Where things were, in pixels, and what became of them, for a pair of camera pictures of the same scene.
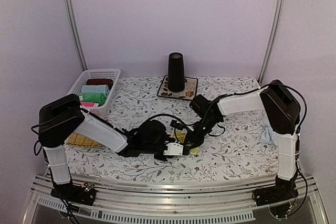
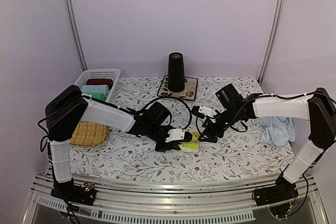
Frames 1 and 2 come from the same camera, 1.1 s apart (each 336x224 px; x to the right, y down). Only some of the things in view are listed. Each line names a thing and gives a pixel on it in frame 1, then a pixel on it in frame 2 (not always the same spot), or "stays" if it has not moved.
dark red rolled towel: x=107 y=82 stays
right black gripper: x=194 y=138 -> x=208 y=130
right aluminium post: x=277 y=25 stays
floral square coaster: x=189 y=91 stays
